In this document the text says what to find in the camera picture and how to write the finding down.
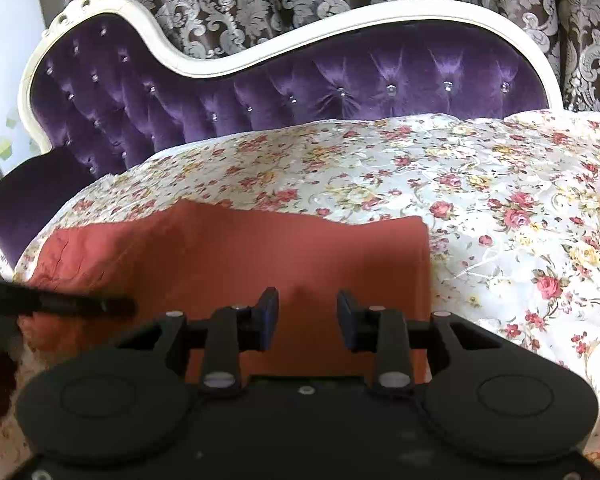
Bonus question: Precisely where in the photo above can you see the floral blanket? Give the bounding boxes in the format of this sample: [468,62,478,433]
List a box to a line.
[0,110,600,480]

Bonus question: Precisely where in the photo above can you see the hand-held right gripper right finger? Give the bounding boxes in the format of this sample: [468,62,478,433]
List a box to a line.
[336,290,506,393]

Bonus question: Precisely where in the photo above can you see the purple tufted sofa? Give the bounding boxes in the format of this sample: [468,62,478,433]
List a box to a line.
[0,0,563,266]

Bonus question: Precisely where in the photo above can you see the white cabinet with cupcake stickers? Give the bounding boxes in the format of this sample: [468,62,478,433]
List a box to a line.
[0,0,63,188]

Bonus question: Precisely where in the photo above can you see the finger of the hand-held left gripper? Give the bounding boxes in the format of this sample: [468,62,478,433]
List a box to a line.
[15,292,137,319]

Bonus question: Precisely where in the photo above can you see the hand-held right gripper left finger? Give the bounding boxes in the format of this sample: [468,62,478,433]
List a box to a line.
[112,287,280,393]

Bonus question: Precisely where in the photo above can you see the rust red pants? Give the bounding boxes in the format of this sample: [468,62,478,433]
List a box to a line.
[17,200,433,386]

